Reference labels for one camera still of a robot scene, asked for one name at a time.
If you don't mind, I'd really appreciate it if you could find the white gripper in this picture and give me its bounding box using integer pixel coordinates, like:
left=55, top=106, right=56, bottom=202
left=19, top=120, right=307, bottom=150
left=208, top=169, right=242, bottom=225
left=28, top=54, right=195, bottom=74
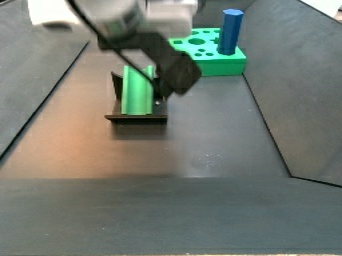
left=27, top=0, right=198, bottom=33

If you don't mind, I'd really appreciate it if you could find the green arch block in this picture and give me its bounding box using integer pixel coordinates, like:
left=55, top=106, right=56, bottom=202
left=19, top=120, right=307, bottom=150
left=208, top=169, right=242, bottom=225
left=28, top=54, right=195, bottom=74
left=122, top=66, right=154, bottom=115

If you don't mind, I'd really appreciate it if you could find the green shape sorter board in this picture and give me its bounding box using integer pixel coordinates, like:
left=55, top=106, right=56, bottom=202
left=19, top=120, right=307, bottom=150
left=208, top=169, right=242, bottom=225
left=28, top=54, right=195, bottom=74
left=168, top=28, right=246, bottom=77

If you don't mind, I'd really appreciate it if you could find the black curved fixture cradle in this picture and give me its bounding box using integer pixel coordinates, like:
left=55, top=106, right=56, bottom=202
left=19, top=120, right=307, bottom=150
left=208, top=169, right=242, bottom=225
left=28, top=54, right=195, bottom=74
left=105, top=73, right=168, bottom=122

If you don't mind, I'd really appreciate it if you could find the blue hexagonal prism block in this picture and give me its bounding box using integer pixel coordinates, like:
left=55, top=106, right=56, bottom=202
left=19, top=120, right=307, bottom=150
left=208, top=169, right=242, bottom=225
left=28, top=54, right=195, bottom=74
left=218, top=9, right=244, bottom=55

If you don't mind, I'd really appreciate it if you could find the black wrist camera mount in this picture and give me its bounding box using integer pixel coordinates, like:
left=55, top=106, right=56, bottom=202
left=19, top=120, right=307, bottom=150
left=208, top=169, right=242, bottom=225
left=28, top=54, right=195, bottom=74
left=97, top=32, right=202, bottom=98

